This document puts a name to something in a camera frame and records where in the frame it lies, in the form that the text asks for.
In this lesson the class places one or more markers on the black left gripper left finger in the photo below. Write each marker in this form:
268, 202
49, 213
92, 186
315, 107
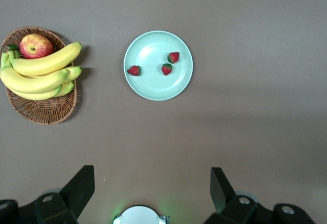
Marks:
76, 193

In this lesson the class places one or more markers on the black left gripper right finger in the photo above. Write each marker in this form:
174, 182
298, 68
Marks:
222, 196

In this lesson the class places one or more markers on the red toy strawberry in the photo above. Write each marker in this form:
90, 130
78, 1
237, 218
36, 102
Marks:
173, 57
134, 70
166, 69

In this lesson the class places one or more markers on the pale green round plate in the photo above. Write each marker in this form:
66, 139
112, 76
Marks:
153, 86

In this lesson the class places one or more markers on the brown wicker basket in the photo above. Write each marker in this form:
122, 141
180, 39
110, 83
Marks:
43, 111

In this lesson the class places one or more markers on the brown table cover mat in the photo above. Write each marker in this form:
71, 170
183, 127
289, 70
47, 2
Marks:
255, 81

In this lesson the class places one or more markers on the yellow banana bunch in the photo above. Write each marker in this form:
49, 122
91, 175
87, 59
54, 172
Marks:
38, 65

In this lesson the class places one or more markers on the red yellow apple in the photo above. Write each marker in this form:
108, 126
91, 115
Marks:
35, 45

